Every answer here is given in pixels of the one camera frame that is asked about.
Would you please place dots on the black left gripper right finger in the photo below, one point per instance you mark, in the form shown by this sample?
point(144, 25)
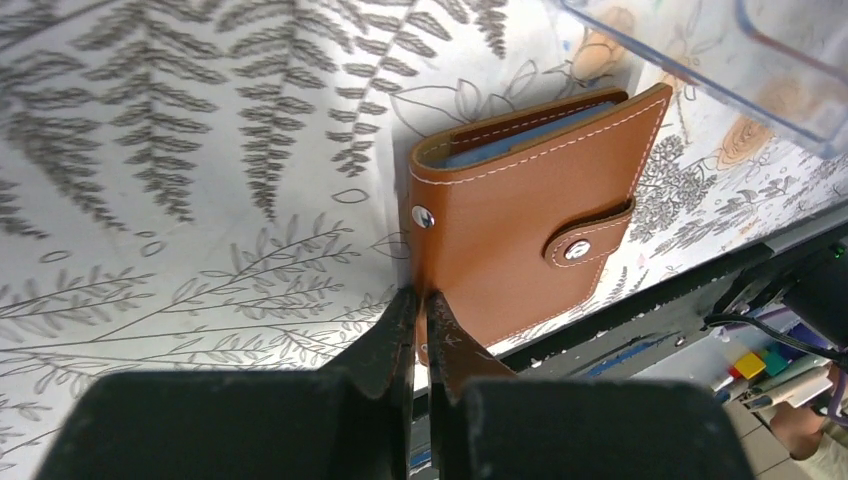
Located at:
point(489, 423)

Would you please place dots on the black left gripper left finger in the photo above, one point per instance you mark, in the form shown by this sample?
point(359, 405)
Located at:
point(349, 419)

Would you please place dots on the brown leather card holder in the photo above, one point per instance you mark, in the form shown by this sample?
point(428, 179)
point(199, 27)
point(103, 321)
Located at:
point(514, 217)

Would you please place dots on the clear acrylic card box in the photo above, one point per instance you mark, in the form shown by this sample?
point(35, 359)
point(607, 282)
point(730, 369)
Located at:
point(781, 63)

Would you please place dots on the floral patterned table cloth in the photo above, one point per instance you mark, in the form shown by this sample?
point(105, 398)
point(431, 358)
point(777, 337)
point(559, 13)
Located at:
point(209, 184)

